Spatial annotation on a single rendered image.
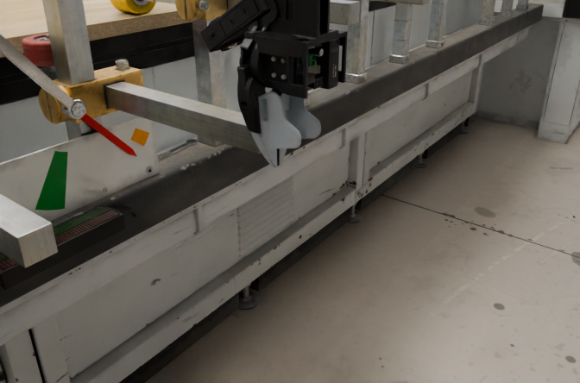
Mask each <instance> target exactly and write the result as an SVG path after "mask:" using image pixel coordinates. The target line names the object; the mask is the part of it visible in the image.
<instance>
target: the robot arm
mask: <svg viewBox="0 0 580 383"><path fill-rule="evenodd" d="M329 27H330V0H240V1H239V2H238V3H236V4H235V5H233V6H232V7H231V8H230V9H228V10H227V11H226V12H224V13H223V14H222V15H221V16H219V17H217V18H216V19H214V20H213V21H211V22H210V23H209V26H207V27H206V28H205V29H203V30H202V31H201V32H200V33H201V35H202V37H203V39H204V41H205V44H206V46H207V47H208V49H209V51H210V53H211V52H214V51H218V50H221V51H222V52H223V51H227V50H230V49H232V48H234V47H236V46H238V45H240V44H241V43H242V44H241V46H240V48H241V57H240V60H239V65H240V66H238V67H237V73H238V83H237V98H238V103H239V107H240V110H241V112H242V114H243V119H244V121H245V123H246V126H247V128H248V130H249V131H250V132H251V134H252V136H253V139H254V141H255V144H256V145H257V147H258V148H259V149H260V151H261V153H262V155H263V156H264V158H265V159H266V160H267V162H268V163H269V164H270V165H271V166H274V167H277V166H279V165H281V162H282V161H283V158H284V156H285V154H286V151H287V149H288V148H298V147H299V146H300V144H301V139H314V138H317V137H318V136H319V135H320V132H321V124H320V121H319V120H318V119H317V118H316V117H315V116H313V115H312V114H311V113H310V112H309V111H308V110H307V109H306V99H307V95H308V91H309V90H311V89H314V90H315V89H317V88H324V89H328V90H329V89H331V88H333V87H336V86H337V84H338V82H341V83H345V73H346V54H347V35H348V31H342V30H337V29H329ZM339 46H343V49H342V70H341V71H339V70H338V61H339ZM266 87H267V88H272V91H270V92H268V93H266V91H265V88H266Z"/></svg>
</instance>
